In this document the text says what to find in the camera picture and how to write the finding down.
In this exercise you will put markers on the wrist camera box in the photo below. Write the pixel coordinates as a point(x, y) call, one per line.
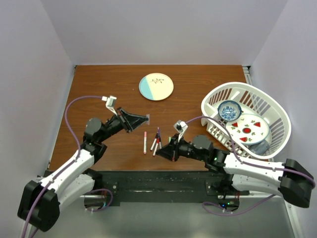
point(181, 127)
point(110, 103)

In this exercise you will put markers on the blue patterned bowl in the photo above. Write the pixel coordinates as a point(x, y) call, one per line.
point(229, 110)

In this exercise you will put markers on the white pen pink tip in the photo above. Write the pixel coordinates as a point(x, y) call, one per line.
point(145, 143)

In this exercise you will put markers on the white plastic dish basket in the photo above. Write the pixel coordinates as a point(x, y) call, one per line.
point(252, 101)

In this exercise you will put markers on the watermelon pattern plate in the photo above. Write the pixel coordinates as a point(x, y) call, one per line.
point(248, 129)

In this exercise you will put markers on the grey cup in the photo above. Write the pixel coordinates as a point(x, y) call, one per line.
point(260, 148)

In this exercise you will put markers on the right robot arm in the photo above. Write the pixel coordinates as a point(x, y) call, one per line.
point(289, 179)

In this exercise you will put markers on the white pen red tip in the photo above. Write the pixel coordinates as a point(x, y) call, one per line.
point(155, 148)

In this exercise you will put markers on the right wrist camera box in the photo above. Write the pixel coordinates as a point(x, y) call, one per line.
point(181, 127)

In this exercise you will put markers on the cream and teal plate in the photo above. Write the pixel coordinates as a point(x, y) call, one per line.
point(156, 86)

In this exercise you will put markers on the white pen black tip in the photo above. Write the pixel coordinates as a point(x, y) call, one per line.
point(154, 142)

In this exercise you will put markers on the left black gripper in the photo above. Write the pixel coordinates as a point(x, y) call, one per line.
point(132, 121)

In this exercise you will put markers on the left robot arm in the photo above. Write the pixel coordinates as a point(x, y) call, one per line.
point(43, 201)

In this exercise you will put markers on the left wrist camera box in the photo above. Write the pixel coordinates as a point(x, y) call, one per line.
point(110, 103)

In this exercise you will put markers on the clear pen cap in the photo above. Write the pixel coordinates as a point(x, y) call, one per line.
point(148, 119)

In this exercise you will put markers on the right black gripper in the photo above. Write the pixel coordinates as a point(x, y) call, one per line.
point(170, 151)

